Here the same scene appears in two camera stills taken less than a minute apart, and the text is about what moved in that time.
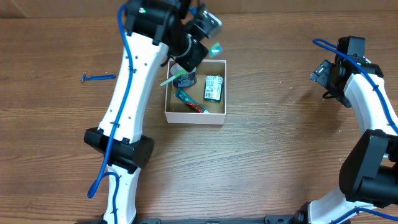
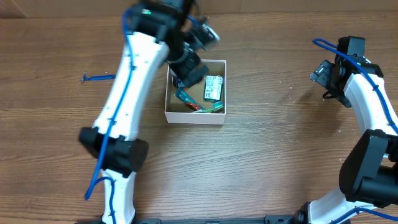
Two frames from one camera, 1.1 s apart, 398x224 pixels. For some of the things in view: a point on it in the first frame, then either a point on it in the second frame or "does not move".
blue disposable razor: [97, 77] does not move
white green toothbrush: [181, 73] to [217, 107]
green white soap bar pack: [212, 88] does not move
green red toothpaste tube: [189, 101] does not move
